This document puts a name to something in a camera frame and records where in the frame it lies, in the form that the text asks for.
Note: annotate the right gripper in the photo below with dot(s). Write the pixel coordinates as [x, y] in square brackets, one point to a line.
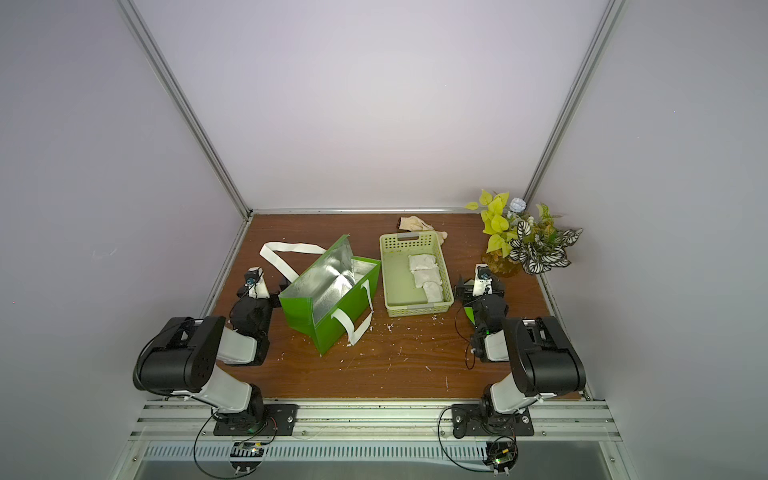
[468, 288]

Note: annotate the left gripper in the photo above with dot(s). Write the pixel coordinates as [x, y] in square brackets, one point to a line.
[274, 297]

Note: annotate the white ice pack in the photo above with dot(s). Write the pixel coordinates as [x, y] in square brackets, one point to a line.
[422, 262]
[433, 292]
[421, 276]

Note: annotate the green insulated delivery bag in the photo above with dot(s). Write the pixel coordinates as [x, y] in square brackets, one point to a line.
[333, 298]

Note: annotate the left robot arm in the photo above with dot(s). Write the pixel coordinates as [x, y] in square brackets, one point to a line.
[182, 359]

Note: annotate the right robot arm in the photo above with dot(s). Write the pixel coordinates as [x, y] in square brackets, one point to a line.
[542, 361]

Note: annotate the potted plant in amber vase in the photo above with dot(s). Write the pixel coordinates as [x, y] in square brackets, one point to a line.
[521, 241]

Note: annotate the pale green plastic basket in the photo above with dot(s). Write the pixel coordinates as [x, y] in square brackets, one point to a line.
[401, 296]

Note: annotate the beige knitted glove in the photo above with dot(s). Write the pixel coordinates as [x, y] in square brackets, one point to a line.
[416, 224]

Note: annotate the left controller board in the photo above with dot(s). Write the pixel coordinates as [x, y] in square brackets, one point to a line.
[246, 457]

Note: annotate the controller board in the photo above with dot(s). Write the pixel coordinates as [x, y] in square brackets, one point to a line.
[246, 457]
[501, 455]

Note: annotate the right controller board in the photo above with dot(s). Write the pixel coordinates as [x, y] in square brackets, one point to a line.
[501, 455]

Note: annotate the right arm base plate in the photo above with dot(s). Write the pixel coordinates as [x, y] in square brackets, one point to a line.
[474, 420]

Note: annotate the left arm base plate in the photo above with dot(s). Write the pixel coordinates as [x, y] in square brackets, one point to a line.
[274, 420]

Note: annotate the aluminium front rail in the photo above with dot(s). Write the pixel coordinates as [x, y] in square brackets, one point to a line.
[377, 419]

